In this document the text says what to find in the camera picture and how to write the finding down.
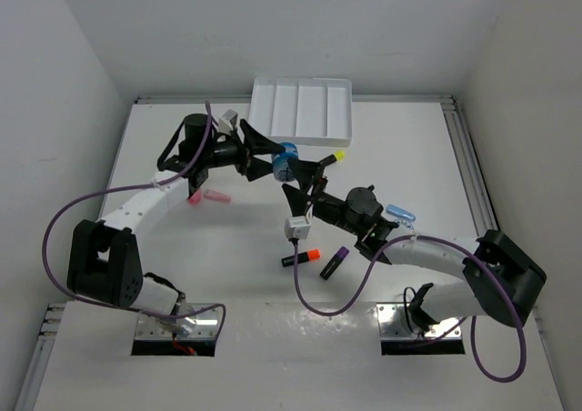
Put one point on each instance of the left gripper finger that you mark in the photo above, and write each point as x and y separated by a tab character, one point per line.
257	144
257	168

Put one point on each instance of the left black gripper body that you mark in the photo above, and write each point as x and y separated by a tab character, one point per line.
229	152

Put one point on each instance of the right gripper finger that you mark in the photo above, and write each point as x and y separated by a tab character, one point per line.
299	202
310	177

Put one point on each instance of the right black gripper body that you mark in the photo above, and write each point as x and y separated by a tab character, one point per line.
328	208

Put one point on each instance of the blue tape roll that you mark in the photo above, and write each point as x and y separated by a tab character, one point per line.
290	152
282	171

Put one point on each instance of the pink eraser case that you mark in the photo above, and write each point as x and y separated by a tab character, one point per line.
213	195

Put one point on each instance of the pink tube of pens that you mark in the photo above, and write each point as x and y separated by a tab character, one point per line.
195	198

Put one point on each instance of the blue eraser case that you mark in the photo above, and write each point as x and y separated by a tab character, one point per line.
400	213

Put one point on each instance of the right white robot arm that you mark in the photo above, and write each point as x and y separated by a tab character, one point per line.
495	277

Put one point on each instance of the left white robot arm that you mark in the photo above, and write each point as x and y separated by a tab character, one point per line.
105	263

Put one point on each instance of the yellow cap black highlighter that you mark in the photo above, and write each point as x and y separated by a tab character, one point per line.
332	159

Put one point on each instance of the orange cap black highlighter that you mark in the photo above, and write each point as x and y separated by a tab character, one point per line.
301	258

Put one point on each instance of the purple cap black highlighter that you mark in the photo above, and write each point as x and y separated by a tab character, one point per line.
335	261

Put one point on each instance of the white divided organizer tray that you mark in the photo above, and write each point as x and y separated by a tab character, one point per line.
303	111

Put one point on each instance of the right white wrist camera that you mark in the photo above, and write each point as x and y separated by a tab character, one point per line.
298	227

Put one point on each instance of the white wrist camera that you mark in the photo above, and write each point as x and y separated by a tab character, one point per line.
227	122
298	227

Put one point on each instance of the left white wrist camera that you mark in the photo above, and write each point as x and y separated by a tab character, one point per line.
227	122

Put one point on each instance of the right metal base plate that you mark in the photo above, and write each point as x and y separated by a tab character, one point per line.
395	325

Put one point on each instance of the metal base plate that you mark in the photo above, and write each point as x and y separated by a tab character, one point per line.
194	322
395	325

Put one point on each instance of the aluminium frame rail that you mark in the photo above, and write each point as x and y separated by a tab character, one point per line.
478	198

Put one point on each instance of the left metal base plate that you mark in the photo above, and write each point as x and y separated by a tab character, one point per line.
194	322

